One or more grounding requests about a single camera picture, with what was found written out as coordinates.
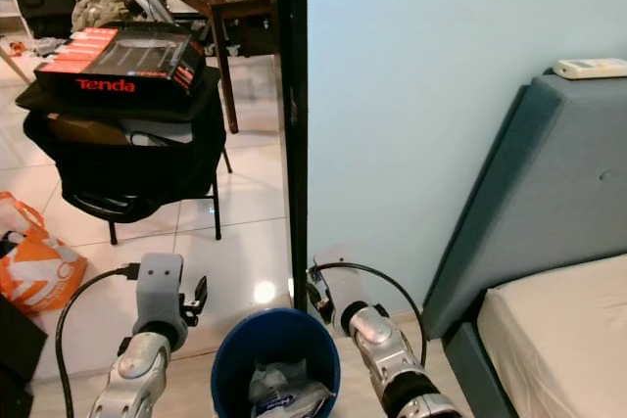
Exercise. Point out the black red router box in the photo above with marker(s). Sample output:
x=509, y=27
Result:
x=118, y=56

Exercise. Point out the black door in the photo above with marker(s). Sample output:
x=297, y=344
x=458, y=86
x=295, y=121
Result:
x=20, y=359

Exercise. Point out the clear blue-printed plastic bag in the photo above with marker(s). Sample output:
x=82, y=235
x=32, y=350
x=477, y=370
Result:
x=289, y=394

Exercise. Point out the blue waste bin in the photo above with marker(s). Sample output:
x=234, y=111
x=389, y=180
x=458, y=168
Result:
x=274, y=332

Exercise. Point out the white remote control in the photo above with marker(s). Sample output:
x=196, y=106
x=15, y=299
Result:
x=593, y=69

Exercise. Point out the brown cardboard box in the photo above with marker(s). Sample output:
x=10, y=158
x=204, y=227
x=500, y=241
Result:
x=83, y=129

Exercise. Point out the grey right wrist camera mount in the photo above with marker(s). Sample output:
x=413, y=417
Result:
x=341, y=281

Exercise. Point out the beige sheeted mattress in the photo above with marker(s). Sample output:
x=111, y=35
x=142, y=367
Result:
x=558, y=340

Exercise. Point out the black folding chair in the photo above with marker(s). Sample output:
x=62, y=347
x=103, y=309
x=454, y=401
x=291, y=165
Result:
x=127, y=168

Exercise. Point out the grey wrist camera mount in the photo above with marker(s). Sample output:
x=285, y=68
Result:
x=160, y=286
x=341, y=281

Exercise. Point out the blue padded headboard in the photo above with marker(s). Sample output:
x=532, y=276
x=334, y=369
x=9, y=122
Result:
x=549, y=173

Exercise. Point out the orange white shopping bag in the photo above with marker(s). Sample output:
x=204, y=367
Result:
x=39, y=271

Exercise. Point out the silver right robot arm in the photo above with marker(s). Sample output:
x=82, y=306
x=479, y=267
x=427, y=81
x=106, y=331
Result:
x=387, y=349

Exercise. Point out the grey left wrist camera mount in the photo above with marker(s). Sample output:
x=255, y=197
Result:
x=160, y=286

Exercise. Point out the olive green jacket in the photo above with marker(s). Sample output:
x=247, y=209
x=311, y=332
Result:
x=103, y=7

